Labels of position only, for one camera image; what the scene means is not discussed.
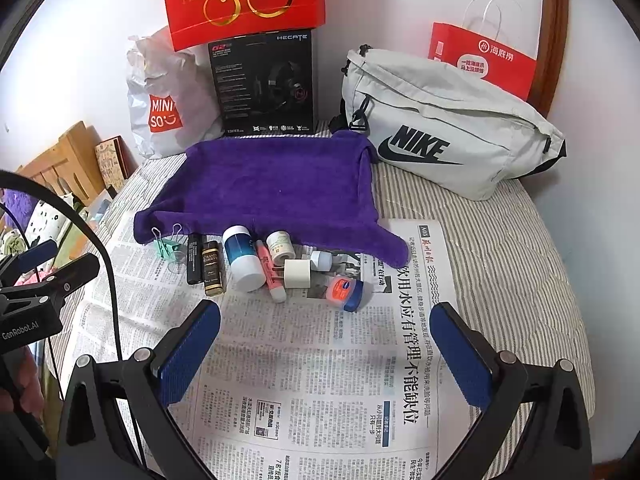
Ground white Miniso plastic bag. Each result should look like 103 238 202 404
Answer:
127 28 222 159

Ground striped mattress cover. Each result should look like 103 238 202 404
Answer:
44 123 597 480

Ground pink blue vaseline tin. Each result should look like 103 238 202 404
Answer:
326 275 373 313

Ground small white labelled bottle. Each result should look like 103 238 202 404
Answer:
266 231 296 268

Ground patterned notebook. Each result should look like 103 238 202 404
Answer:
94 136 132 193

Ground black headset box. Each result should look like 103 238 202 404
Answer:
207 28 316 136

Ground black slim tube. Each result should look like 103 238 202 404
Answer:
186 233 203 285

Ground clear plastic cap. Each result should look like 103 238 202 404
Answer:
167 250 186 274

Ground black gold Grand Reserve lighter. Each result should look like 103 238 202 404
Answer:
202 240 224 297

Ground white Nike waist bag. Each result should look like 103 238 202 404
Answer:
332 44 566 200

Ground wooden side table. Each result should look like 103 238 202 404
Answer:
17 122 104 206

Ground brown wooden bed frame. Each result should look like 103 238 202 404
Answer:
527 0 568 117

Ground small round white plug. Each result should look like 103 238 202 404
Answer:
309 250 333 273

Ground purple towel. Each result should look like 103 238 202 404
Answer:
134 130 409 268

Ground newspaper sheet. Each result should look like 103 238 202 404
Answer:
60 209 476 480

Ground black cable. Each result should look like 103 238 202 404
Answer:
0 170 151 470

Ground pink tube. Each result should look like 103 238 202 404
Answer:
255 240 288 304

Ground white square plug charger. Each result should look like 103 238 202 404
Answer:
278 259 311 289

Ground left hand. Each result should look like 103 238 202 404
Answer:
11 347 44 420

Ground blue white bottle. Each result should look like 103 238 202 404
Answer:
222 226 266 292

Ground red paper bag white handles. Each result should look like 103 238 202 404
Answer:
427 0 537 101

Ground teal binder clip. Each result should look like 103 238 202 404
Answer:
151 223 183 262

